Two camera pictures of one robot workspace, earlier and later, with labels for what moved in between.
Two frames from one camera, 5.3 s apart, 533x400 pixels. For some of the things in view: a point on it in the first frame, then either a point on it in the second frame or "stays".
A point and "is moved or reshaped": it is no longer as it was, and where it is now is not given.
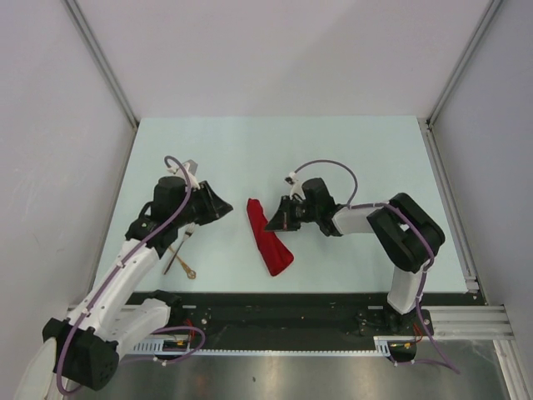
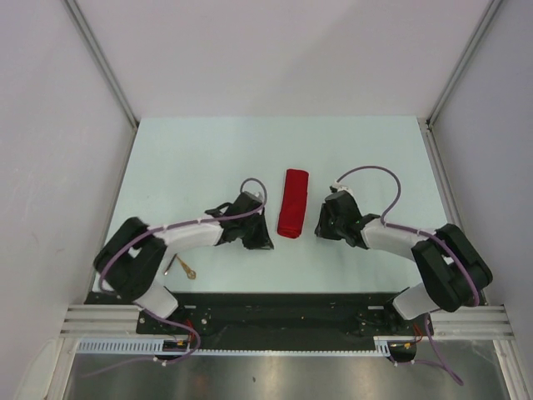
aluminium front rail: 450,322 stays
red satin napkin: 275,253 is moved or reshaped
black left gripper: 220,206 → 262,240
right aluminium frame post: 493,7 stays
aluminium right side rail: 450,204 stays
